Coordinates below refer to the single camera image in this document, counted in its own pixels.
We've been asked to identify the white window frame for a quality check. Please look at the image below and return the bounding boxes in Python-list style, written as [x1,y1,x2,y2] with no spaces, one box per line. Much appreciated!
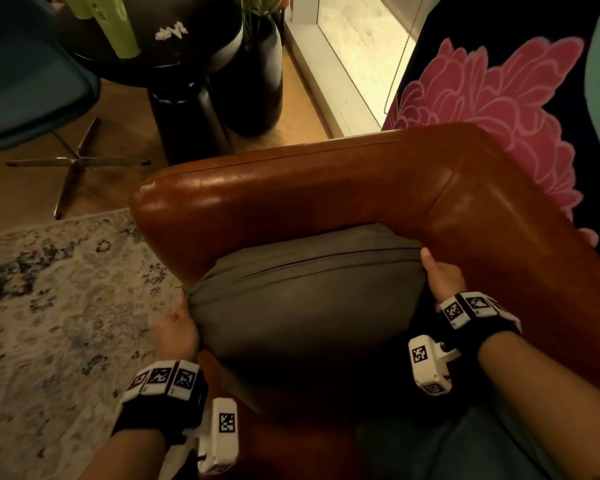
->
[284,0,433,139]

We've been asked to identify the blind cord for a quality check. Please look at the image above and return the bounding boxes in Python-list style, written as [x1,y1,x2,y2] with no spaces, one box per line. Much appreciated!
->
[383,0,427,115]

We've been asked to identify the person's right forearm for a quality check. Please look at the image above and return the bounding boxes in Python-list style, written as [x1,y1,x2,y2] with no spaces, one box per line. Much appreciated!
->
[476,331,600,480]

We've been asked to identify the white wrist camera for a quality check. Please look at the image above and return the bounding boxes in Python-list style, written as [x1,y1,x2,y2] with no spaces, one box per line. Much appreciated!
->
[159,397,240,478]
[408,335,464,397]

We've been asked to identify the person's blue jeans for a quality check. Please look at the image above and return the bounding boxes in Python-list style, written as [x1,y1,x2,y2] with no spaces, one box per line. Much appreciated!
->
[355,395,563,480]

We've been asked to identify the black wristband with markers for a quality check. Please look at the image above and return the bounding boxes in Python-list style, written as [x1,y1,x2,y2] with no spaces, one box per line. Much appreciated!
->
[111,360,209,446]
[436,291,523,356]

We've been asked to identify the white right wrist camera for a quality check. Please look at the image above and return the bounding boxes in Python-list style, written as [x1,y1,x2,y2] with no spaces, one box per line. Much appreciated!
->
[408,335,464,397]

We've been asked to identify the white crumpled object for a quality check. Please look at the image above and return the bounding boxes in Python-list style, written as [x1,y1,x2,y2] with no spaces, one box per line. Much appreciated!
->
[154,21,189,42]

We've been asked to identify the person's left hand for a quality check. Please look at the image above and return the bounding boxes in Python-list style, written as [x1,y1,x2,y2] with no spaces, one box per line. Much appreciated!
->
[149,296,201,364]

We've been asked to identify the brown leather armchair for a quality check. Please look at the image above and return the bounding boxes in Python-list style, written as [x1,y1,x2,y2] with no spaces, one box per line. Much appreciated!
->
[130,122,600,480]

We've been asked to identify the black right wristband with markers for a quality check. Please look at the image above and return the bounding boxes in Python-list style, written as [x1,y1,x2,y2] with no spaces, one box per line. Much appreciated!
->
[436,291,523,356]

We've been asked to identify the black curtain with pink flower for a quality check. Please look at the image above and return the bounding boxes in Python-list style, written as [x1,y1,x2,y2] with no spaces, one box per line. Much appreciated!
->
[382,0,600,275]

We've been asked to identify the blue chair with metal base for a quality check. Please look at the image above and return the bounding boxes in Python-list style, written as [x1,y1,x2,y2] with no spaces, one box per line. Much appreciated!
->
[0,0,152,221]

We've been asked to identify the person's left forearm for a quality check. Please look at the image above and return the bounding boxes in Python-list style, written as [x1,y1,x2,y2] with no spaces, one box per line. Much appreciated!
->
[79,427,170,480]

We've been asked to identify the grey cushion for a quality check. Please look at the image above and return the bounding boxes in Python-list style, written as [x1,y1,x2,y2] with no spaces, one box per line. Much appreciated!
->
[186,223,427,420]

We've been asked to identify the black plant pot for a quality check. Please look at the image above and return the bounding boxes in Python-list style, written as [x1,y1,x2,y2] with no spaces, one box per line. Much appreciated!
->
[209,15,285,137]

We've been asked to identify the green object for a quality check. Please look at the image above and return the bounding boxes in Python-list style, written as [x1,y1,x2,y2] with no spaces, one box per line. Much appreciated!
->
[61,0,142,60]

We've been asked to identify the person's right hand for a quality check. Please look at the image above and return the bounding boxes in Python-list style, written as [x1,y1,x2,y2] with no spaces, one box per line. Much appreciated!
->
[419,247,469,309]

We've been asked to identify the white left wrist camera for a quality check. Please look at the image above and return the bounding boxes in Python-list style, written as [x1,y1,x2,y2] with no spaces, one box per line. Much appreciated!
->
[159,397,240,478]

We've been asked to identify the patterned grey rug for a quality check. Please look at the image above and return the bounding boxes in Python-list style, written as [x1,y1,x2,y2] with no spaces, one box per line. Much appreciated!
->
[0,209,202,480]

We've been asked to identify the black left wristband with markers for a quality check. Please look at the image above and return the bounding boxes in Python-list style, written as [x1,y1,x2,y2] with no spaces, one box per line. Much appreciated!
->
[111,360,209,446]

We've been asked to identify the black round pedestal table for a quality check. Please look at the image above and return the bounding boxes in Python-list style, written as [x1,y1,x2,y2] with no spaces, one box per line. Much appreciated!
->
[55,0,244,166]

